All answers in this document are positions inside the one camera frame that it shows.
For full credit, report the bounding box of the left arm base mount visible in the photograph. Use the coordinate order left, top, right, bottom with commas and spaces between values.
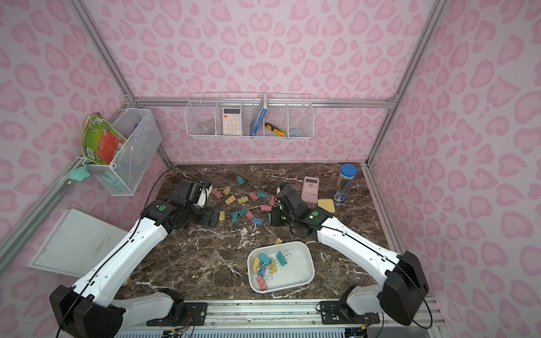
146, 288, 208, 327

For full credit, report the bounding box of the white paper pad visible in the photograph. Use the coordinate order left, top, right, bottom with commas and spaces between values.
28, 208, 127, 277

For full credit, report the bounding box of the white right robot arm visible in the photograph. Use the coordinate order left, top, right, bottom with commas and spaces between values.
272, 187, 430, 326

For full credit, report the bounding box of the white mesh side basket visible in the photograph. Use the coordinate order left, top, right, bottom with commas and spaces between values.
86, 108, 162, 197

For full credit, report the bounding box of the yellow binder clip cluster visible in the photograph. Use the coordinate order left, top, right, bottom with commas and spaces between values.
252, 259, 278, 274

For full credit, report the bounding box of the white storage tray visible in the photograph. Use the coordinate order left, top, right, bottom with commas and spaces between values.
247, 242, 315, 294

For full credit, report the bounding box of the white wire wall shelf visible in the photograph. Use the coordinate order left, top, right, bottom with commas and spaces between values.
185, 93, 314, 139

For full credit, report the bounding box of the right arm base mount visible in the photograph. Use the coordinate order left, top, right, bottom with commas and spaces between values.
316, 286, 380, 326

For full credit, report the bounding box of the pink calculator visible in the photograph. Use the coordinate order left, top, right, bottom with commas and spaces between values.
301, 176, 320, 204

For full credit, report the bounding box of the white calculator in shelf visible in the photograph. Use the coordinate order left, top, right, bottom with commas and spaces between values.
222, 108, 242, 136

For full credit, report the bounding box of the blue book in shelf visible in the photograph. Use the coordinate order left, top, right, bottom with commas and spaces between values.
249, 94, 268, 137

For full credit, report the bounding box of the yellow sticky note pad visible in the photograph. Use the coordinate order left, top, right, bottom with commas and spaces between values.
317, 199, 335, 214

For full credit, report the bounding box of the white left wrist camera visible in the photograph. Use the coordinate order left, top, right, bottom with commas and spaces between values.
197, 180, 212, 208

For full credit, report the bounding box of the teal binder clip near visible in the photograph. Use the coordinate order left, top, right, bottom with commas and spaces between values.
258, 253, 272, 266

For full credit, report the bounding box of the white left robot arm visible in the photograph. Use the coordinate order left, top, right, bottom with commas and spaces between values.
49, 180, 220, 337

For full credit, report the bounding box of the yellow utility knife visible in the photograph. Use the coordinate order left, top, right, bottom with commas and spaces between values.
265, 123, 287, 137

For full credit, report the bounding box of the pencil jar blue lid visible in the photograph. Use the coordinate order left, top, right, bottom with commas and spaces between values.
332, 163, 357, 202

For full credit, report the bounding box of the green red snack bag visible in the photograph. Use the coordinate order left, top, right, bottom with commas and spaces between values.
81, 113, 127, 165

